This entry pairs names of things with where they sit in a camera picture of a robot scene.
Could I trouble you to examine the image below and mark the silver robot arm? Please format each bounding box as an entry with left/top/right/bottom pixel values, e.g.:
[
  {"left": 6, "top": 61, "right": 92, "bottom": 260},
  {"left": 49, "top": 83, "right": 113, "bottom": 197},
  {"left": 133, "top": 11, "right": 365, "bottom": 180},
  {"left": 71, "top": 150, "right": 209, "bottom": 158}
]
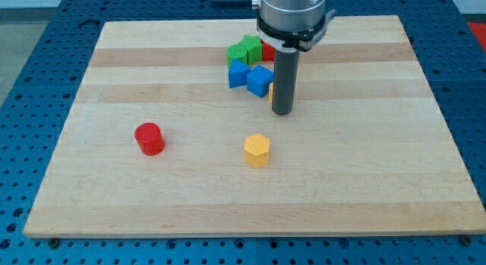
[{"left": 257, "top": 0, "right": 326, "bottom": 32}]

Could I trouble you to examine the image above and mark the yellow hexagon block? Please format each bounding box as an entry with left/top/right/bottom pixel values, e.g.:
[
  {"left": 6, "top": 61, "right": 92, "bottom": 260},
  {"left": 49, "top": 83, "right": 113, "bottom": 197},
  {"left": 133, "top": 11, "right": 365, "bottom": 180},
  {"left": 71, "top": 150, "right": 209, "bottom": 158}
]
[{"left": 244, "top": 134, "right": 270, "bottom": 168}]

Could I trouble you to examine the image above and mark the blue cube block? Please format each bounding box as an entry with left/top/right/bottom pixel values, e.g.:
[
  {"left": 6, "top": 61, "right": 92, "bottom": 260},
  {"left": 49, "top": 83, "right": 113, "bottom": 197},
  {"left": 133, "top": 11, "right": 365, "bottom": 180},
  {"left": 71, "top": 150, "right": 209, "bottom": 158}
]
[{"left": 247, "top": 65, "right": 274, "bottom": 98}]

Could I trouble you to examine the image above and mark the yellow block behind rod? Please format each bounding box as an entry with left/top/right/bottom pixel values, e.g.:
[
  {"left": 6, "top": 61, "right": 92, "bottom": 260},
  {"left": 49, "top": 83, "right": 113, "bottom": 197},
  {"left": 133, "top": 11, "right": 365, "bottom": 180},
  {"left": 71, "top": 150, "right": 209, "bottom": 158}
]
[{"left": 268, "top": 83, "right": 273, "bottom": 105}]

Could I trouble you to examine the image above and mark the blue pentagon block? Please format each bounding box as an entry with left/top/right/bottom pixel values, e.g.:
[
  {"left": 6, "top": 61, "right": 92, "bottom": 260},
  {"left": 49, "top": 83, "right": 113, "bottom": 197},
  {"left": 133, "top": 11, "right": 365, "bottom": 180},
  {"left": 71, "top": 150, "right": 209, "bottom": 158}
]
[{"left": 229, "top": 59, "right": 251, "bottom": 88}]

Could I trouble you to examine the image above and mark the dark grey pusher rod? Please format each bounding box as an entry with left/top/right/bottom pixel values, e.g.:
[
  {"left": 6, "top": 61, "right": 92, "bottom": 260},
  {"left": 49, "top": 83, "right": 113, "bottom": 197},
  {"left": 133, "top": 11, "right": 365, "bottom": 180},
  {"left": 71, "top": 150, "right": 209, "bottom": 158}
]
[{"left": 272, "top": 51, "right": 299, "bottom": 115}]

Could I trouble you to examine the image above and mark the green cylinder block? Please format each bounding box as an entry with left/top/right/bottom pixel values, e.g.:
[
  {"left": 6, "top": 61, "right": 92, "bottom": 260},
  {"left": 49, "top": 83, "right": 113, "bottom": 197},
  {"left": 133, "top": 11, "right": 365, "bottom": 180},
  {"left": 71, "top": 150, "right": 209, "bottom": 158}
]
[{"left": 226, "top": 44, "right": 248, "bottom": 66}]

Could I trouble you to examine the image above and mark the red block behind rod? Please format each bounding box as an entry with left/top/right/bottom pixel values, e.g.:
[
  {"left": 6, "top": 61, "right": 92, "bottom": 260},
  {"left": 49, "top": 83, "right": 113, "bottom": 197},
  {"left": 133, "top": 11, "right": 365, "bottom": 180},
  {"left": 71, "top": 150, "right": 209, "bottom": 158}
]
[{"left": 261, "top": 41, "right": 275, "bottom": 62}]

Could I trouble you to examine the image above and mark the green star block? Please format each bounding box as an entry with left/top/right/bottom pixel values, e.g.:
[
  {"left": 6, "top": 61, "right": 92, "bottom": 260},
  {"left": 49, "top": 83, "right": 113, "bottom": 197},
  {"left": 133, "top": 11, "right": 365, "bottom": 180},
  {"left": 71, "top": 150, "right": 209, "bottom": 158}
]
[{"left": 240, "top": 35, "right": 263, "bottom": 65}]

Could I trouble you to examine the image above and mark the red cylinder block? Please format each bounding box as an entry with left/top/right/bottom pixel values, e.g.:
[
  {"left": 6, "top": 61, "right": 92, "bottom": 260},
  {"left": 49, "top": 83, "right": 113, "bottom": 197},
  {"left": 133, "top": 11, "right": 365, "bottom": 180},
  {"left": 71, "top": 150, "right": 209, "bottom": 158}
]
[{"left": 134, "top": 122, "right": 165, "bottom": 156}]

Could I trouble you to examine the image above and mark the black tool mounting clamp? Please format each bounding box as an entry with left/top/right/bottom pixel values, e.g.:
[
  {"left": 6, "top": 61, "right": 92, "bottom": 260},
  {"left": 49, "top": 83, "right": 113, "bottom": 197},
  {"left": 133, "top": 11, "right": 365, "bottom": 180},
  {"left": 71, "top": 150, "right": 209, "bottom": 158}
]
[{"left": 257, "top": 9, "right": 336, "bottom": 53}]

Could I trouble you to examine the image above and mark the wooden board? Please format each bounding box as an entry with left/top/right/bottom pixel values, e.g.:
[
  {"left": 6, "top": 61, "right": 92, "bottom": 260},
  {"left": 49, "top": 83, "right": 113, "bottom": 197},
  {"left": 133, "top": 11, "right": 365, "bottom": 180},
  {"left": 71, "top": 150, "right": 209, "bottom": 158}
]
[{"left": 24, "top": 15, "right": 485, "bottom": 238}]

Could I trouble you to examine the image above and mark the blue perforated table plate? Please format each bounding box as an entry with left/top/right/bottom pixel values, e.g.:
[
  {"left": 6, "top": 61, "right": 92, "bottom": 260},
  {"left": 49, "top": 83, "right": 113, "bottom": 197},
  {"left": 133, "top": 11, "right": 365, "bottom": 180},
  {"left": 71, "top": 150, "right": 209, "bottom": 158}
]
[{"left": 1, "top": 0, "right": 485, "bottom": 264}]

